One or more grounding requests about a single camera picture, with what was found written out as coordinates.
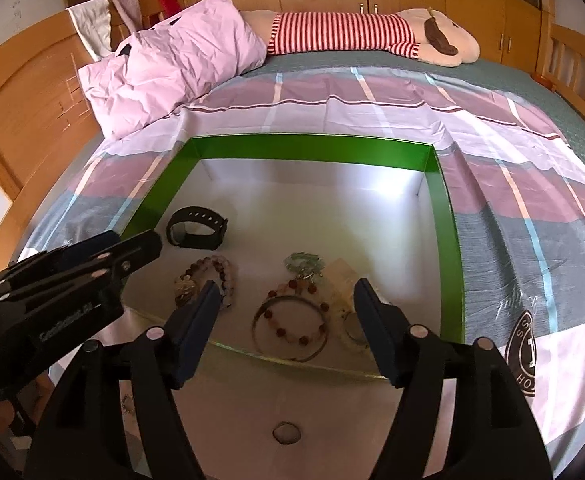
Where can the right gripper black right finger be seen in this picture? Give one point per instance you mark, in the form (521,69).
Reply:
(461,414)

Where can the striped shirt plush doll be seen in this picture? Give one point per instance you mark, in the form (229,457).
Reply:
(425,35)

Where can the silver metal bangle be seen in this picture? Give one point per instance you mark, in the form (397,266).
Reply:
(298,322)

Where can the wooden headboard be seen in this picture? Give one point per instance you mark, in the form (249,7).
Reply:
(45,120)

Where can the green cardboard box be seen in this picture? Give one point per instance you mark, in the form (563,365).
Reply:
(295,203)

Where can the white cloth on chair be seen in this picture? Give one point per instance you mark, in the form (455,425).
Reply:
(92,21)

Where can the pink wrinkled pillow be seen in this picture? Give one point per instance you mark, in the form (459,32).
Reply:
(175,62)

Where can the wooden footboard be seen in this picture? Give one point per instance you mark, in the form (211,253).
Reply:
(561,60)

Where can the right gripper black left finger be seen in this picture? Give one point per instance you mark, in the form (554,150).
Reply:
(81,432)

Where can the cream white watch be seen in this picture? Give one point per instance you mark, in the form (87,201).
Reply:
(338,278)

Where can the plaid pink grey bedsheet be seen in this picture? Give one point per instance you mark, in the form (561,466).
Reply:
(517,189)

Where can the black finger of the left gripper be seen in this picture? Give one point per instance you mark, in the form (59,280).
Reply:
(41,323)
(51,262)

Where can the black smart watch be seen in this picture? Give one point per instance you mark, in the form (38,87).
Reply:
(196,227)

